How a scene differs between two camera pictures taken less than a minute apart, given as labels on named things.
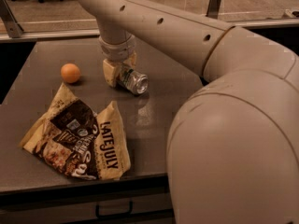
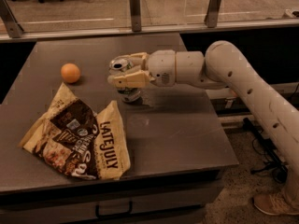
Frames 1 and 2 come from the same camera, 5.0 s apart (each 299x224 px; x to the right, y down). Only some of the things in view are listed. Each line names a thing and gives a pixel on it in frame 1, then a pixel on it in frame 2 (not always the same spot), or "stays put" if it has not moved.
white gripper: [118, 51] → [162, 66]
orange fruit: [70, 73] stays put
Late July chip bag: [73, 137] stays put
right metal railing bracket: [215, 2] stays put
